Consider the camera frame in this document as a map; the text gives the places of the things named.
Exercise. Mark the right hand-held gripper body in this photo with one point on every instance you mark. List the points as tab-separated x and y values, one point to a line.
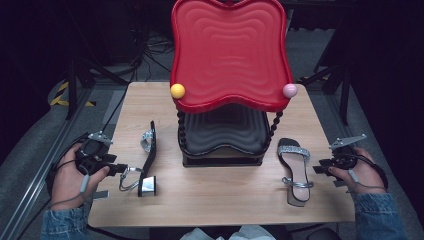
345	158

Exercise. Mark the grey tape piece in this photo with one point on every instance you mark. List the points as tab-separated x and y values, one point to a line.
101	194
338	183

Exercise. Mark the metal floor rail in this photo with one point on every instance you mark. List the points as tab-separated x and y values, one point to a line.
336	111
33	181

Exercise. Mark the yellow black hazard tape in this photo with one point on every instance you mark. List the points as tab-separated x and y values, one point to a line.
61	100

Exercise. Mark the person's white clothing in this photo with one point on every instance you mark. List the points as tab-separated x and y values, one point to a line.
246	233

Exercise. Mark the person's right hand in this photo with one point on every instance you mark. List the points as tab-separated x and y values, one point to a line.
368	176

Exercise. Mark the red and black shoe rack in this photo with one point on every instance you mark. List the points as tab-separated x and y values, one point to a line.
230	56

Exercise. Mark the person's left hand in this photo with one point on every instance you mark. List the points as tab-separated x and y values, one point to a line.
68	181

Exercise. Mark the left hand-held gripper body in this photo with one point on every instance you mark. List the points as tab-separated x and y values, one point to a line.
90	155

